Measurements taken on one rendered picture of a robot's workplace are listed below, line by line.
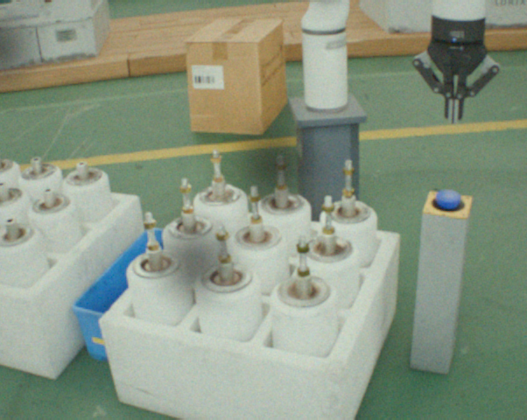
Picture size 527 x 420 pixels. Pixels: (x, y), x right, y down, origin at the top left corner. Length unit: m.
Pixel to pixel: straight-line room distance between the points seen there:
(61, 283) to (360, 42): 1.99
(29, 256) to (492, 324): 0.86
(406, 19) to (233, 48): 1.15
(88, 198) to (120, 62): 1.57
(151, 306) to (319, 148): 0.58
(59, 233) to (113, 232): 0.13
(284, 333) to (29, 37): 2.23
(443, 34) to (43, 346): 0.83
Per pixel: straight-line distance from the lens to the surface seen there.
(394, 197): 1.76
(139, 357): 1.09
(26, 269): 1.21
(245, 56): 2.07
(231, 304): 0.98
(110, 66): 2.89
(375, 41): 2.94
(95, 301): 1.30
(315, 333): 0.96
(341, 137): 1.46
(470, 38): 0.94
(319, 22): 1.40
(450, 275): 1.09
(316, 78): 1.43
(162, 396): 1.13
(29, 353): 1.27
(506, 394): 1.20
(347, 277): 1.05
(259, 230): 1.08
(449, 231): 1.05
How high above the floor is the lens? 0.81
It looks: 28 degrees down
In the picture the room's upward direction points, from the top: 4 degrees counter-clockwise
